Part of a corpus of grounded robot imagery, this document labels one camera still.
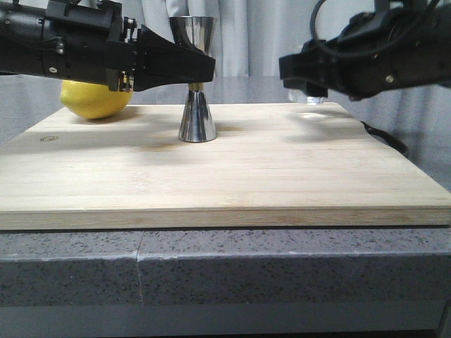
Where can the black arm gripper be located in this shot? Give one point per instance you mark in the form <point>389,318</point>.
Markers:
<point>390,48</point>
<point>68,41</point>

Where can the small glass beaker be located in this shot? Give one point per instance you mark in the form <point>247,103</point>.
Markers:
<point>298,96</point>

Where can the steel double jigger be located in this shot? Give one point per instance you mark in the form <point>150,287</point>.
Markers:
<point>197,124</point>

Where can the grey curtain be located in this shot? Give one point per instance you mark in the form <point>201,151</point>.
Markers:
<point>249,36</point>

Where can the yellow lemon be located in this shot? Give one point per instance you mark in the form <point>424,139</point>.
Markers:
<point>92,101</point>

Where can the wooden cutting board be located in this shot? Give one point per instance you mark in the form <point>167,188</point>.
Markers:
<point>270,165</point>

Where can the black cutting board handle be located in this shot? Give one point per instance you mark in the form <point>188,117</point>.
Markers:
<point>387,138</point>

